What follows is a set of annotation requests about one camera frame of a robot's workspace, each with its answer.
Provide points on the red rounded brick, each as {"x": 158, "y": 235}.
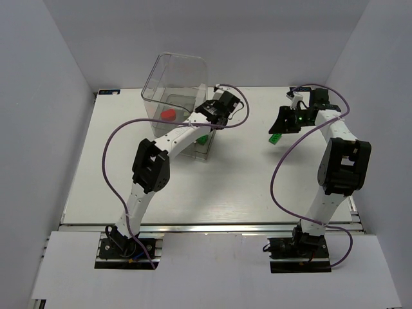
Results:
{"x": 168, "y": 115}

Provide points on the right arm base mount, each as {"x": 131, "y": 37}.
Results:
{"x": 287, "y": 257}

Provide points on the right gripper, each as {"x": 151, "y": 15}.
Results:
{"x": 286, "y": 119}

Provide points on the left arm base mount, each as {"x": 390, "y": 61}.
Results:
{"x": 109, "y": 258}

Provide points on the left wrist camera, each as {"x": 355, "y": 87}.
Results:
{"x": 218, "y": 91}

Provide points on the green long brick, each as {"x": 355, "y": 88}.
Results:
{"x": 275, "y": 138}

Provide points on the right blue table label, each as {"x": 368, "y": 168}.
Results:
{"x": 300, "y": 89}

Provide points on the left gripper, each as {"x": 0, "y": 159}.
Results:
{"x": 210, "y": 108}

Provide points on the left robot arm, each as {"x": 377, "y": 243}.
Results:
{"x": 151, "y": 166}

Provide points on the green square brick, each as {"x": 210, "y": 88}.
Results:
{"x": 202, "y": 140}

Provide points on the left blue table label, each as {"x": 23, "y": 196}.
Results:
{"x": 109, "y": 92}

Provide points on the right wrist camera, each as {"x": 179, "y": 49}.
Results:
{"x": 295, "y": 99}

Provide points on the blue table label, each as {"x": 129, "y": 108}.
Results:
{"x": 109, "y": 92}
{"x": 300, "y": 89}

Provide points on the clear plastic drawer cover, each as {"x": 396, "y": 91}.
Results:
{"x": 174, "y": 73}

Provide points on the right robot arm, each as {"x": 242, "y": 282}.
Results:
{"x": 342, "y": 169}

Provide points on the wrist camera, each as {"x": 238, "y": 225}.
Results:
{"x": 218, "y": 91}
{"x": 295, "y": 99}

